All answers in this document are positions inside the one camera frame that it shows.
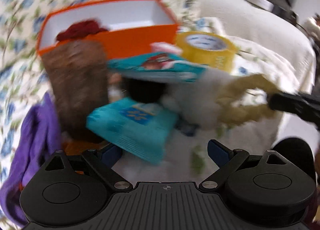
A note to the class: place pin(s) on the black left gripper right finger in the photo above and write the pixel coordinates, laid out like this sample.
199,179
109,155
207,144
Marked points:
228,161

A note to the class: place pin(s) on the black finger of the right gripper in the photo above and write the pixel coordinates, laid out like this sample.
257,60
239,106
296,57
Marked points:
305,106

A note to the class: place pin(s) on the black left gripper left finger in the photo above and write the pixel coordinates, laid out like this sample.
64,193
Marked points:
102,161

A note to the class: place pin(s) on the yellow packing tape roll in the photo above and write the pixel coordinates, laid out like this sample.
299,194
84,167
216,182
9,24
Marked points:
207,49

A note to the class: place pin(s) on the black round object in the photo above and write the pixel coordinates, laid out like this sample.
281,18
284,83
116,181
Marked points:
144,91

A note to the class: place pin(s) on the teal cartoon mask packet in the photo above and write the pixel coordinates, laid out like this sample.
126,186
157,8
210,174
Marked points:
157,67

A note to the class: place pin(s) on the white embossed cushion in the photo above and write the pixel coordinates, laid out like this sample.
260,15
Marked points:
268,45

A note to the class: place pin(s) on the teal tissue packet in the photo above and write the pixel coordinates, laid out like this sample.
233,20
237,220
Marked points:
138,128

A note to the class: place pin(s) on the purple fleece cloth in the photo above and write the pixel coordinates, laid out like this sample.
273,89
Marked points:
40,137

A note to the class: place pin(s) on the orange cardboard box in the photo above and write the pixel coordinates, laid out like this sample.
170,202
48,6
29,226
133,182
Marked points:
132,25

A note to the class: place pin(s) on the orange honeycomb silicone mat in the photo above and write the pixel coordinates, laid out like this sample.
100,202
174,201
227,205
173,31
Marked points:
70,147

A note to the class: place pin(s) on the dark red knitted scrunchie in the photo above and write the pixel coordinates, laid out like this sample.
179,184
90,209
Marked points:
80,30

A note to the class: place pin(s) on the pink tissue packet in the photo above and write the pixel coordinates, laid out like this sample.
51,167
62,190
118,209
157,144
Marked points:
165,47

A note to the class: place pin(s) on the pale yellow scrunchie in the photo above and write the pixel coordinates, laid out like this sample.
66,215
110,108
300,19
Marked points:
245,99

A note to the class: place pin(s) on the brown wooden log stump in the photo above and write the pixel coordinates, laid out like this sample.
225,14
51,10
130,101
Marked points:
79,76

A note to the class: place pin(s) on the white fluffy plush toy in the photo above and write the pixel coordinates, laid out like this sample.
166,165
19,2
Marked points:
195,101

